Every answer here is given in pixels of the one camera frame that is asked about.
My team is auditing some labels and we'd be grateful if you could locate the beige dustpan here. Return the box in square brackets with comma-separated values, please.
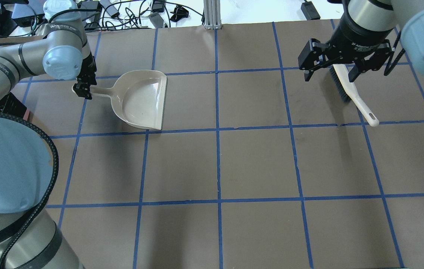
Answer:
[72, 70, 168, 130]

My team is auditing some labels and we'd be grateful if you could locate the aluminium frame post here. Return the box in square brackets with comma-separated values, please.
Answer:
[203, 0, 222, 30]

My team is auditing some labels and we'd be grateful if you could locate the bin with black liner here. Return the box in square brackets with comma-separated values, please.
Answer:
[0, 92, 31, 121]

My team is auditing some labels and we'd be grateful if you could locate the black power adapter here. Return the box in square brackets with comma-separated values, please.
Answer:
[11, 0, 45, 25]

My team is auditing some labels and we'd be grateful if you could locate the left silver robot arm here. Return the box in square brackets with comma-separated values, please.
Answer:
[0, 0, 96, 269]

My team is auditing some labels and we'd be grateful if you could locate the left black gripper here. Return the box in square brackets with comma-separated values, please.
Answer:
[74, 53, 97, 99]

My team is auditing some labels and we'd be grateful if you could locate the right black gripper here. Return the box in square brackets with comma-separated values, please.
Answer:
[298, 15, 394, 83]

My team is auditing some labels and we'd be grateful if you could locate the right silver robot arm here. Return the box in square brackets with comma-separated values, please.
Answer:
[298, 0, 424, 82]

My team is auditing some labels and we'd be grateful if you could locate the beige hand brush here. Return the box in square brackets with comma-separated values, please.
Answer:
[330, 64, 380, 127]

